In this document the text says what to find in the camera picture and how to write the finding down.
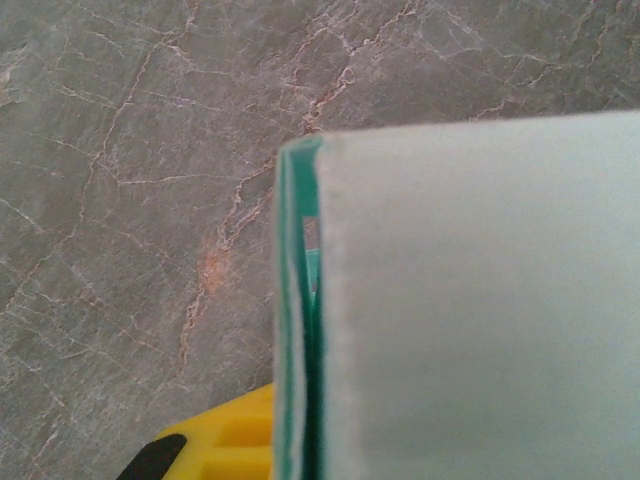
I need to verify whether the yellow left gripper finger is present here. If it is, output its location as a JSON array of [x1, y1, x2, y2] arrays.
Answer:
[[117, 383, 275, 480]]

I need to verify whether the pale green paper box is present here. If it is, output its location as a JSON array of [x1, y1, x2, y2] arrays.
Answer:
[[272, 110, 640, 480]]

